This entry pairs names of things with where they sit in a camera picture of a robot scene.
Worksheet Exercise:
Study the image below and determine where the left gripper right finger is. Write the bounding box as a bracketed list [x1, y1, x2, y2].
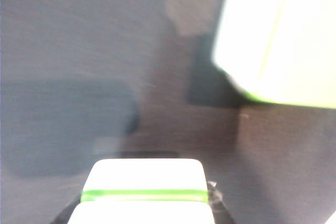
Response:
[206, 180, 237, 224]

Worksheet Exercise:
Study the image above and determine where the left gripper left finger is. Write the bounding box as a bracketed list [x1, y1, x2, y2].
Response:
[54, 195, 85, 224]

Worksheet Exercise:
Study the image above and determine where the green white mahjong tile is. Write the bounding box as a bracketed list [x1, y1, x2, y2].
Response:
[67, 199, 216, 224]
[80, 158, 209, 203]
[236, 0, 336, 110]
[212, 0, 254, 97]

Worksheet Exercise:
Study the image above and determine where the black fabric table mat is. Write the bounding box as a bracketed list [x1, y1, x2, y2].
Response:
[0, 0, 336, 224]

